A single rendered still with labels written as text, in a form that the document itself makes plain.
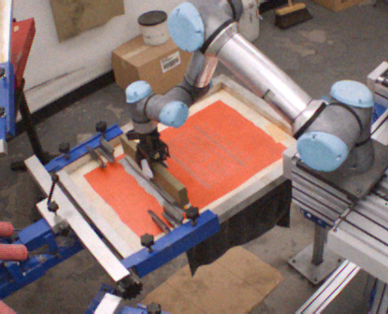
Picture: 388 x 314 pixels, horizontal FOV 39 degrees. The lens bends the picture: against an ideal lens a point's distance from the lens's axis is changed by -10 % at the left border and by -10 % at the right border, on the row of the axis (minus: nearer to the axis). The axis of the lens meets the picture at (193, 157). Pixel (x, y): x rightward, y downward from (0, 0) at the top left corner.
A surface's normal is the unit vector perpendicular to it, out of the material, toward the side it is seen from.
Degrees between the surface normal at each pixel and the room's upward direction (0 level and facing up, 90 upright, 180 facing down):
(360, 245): 0
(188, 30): 86
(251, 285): 1
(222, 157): 0
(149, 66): 89
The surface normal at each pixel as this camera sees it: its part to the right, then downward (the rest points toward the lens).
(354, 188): -0.12, -0.74
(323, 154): -0.51, 0.67
